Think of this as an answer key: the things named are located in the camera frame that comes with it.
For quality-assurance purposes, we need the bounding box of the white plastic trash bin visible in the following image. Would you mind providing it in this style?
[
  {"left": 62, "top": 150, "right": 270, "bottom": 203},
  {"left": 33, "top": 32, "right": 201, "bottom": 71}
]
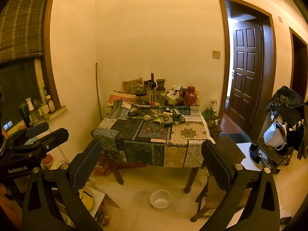
[{"left": 149, "top": 190, "right": 172, "bottom": 212}]

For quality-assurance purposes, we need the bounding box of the white topped bottle on sill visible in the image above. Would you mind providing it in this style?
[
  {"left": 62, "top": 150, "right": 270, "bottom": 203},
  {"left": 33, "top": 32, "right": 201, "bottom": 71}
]
[{"left": 26, "top": 98, "right": 38, "bottom": 125}]

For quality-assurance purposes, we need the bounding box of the small wooden stool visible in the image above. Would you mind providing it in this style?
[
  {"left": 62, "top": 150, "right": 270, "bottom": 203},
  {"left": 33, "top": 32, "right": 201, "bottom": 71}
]
[{"left": 190, "top": 168, "right": 252, "bottom": 223}]

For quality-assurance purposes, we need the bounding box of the white plastic bag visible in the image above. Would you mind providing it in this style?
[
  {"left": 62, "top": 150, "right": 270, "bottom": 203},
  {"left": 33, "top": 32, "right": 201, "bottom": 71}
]
[{"left": 263, "top": 122, "right": 287, "bottom": 151}]

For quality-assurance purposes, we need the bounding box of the wooden table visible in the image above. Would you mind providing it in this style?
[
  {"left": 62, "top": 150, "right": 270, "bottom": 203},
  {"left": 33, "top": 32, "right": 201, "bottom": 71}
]
[{"left": 106, "top": 158, "right": 200, "bottom": 194}]

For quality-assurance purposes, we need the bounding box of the clothes rack with garments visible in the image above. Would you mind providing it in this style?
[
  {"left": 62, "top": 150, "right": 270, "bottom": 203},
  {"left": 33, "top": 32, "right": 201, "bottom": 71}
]
[{"left": 266, "top": 85, "right": 307, "bottom": 160}]

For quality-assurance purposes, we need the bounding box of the dark wooden door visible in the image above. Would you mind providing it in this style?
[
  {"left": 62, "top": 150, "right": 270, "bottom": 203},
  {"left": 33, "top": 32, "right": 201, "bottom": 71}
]
[{"left": 227, "top": 19, "right": 263, "bottom": 133}]

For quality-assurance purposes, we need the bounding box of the clear glass jar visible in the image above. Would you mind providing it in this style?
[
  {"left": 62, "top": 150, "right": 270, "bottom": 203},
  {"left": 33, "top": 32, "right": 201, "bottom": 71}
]
[{"left": 209, "top": 100, "right": 218, "bottom": 114}]

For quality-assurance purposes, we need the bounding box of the pink patterned box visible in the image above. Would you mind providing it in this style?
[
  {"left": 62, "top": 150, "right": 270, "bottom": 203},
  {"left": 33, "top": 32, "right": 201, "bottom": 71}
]
[{"left": 107, "top": 91, "right": 136, "bottom": 106}]

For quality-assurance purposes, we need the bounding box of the patchwork patterned tablecloth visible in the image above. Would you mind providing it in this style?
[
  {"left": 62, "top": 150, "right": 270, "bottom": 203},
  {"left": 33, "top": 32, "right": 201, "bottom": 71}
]
[{"left": 91, "top": 100, "right": 212, "bottom": 168}]

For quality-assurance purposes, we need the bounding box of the bamboo window blind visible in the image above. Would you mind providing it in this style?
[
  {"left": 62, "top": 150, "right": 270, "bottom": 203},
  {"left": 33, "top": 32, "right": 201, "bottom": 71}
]
[{"left": 1, "top": 0, "right": 47, "bottom": 64}]

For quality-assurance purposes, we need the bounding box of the glass jar black lid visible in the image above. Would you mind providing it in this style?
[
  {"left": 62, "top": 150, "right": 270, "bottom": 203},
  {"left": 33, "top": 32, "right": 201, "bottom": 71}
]
[{"left": 135, "top": 90, "right": 148, "bottom": 105}]

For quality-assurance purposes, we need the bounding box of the red thermos jug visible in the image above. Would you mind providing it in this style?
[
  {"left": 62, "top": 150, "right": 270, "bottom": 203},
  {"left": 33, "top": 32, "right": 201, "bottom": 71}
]
[{"left": 184, "top": 85, "right": 197, "bottom": 106}]

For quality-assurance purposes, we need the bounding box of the dark wine bottle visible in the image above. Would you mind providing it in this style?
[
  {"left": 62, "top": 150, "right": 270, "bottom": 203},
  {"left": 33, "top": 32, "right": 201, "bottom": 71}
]
[{"left": 150, "top": 73, "right": 157, "bottom": 101}]

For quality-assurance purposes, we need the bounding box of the brown ceramic vase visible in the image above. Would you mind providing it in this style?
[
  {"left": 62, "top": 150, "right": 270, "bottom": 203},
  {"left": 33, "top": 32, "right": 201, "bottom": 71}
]
[{"left": 156, "top": 79, "right": 166, "bottom": 91}]

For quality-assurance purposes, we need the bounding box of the thin stick against wall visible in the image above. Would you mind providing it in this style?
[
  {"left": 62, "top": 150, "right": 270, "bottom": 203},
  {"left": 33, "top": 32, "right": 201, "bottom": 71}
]
[{"left": 95, "top": 62, "right": 103, "bottom": 121}]

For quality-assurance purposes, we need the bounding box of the wall light switch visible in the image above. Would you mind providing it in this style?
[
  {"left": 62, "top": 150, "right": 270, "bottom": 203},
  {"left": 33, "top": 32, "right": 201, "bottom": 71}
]
[{"left": 213, "top": 50, "right": 221, "bottom": 59}]

